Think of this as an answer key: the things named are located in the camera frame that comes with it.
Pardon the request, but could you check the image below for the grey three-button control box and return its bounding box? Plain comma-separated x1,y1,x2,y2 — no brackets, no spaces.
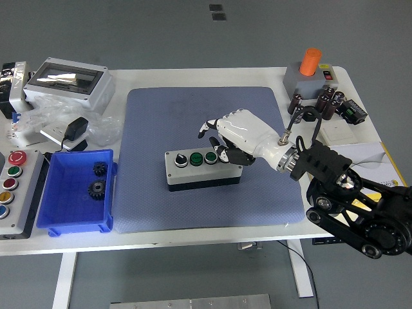
164,148,244,193

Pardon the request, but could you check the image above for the orange cylinder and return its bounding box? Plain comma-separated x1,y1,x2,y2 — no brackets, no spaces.
299,48,323,77

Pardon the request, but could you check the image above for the black floor cable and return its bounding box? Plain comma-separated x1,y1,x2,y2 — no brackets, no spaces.
276,239,321,309

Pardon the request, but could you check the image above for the yellow and white carton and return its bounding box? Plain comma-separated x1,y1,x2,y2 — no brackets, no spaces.
328,141,408,207

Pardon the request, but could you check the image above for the white wall switch plate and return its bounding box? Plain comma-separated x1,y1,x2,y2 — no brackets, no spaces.
316,120,359,146

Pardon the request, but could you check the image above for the black module with green terminal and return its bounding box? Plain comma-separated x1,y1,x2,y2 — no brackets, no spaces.
337,99,368,125

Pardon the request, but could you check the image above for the large black bevel gear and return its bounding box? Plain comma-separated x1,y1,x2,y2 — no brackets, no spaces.
87,180,107,200

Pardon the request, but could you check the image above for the blue-grey table mat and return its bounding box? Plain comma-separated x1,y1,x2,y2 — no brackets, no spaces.
114,86,306,234

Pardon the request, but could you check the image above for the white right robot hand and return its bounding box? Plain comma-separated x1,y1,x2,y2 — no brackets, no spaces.
197,109,290,169

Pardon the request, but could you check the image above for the clear plastic bag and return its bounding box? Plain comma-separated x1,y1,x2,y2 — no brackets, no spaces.
19,95,125,147

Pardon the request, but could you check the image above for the grey switch box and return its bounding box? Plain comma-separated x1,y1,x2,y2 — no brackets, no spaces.
283,61,339,100

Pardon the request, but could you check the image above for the black ring part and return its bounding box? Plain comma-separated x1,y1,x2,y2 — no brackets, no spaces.
303,105,318,122

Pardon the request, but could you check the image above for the white and black device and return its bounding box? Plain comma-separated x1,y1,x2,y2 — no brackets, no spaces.
0,61,35,120

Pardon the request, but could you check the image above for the small black bevel gear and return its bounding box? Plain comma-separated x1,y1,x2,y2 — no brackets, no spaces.
92,161,108,177

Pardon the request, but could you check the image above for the grey metal plate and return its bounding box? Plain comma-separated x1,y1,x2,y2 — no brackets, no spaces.
109,293,273,309

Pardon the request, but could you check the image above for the black power adapter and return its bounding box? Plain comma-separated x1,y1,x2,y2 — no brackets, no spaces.
61,117,89,152

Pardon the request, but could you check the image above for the grey enclosure with clear lid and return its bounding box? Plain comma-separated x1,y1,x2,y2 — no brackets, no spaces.
23,57,116,114

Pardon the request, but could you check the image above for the white power socket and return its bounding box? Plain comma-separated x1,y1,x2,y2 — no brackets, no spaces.
40,124,88,151

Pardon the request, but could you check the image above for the grey five-button control box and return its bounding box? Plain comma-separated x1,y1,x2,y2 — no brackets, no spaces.
0,149,48,240

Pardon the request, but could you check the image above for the grey under-table bracket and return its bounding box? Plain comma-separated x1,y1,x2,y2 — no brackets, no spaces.
238,241,263,252

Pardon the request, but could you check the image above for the white table leg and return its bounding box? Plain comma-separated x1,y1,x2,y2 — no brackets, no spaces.
286,239,315,299
51,252,79,309

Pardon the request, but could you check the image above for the blue plastic bin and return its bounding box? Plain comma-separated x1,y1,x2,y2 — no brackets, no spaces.
35,149,118,238

